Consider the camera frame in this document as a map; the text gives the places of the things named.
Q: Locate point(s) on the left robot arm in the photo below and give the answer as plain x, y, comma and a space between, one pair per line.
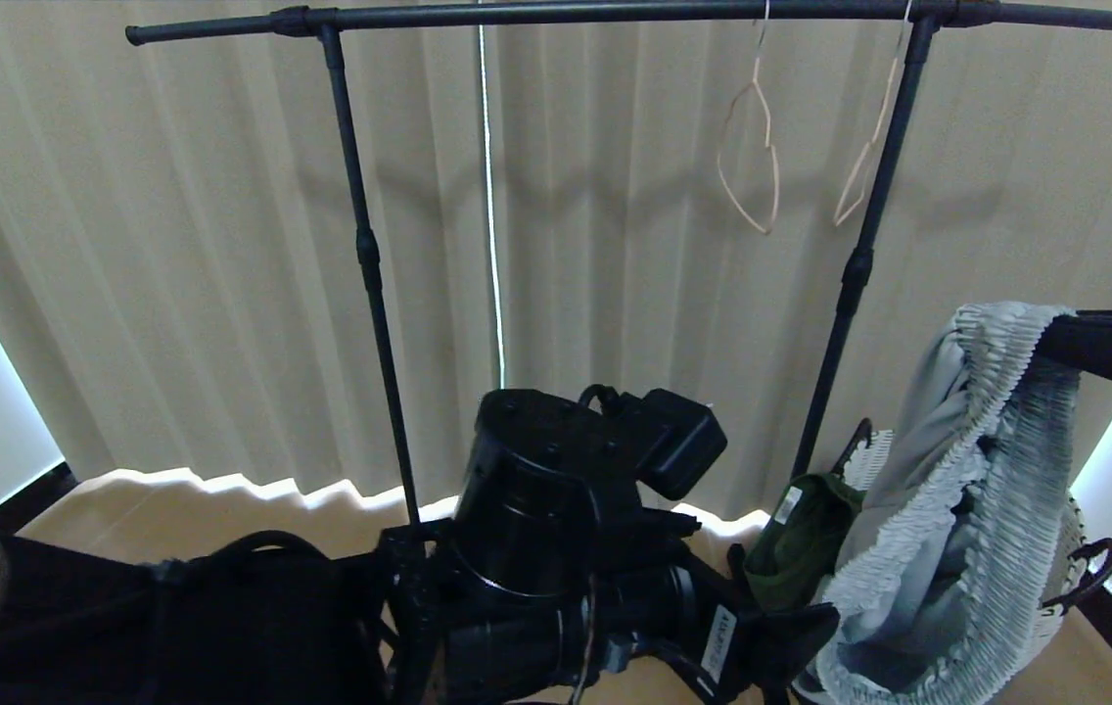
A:
536, 509

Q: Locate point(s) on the black clothes rack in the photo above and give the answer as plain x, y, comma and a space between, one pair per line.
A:
615, 14

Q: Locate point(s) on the pale grey shorts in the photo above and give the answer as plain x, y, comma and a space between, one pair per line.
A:
948, 548

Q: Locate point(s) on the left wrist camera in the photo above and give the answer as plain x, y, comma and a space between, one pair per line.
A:
673, 441

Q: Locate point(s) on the green garment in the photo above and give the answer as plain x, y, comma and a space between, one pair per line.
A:
801, 548

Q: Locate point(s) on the white laundry basket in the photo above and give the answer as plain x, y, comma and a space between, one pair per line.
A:
1089, 578

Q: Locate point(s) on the pink clothes hanger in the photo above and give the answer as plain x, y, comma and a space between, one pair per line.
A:
883, 103
774, 152

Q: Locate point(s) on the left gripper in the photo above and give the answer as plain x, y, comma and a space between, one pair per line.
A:
673, 627

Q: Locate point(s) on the beige curtain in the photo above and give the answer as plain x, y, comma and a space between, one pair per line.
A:
174, 245

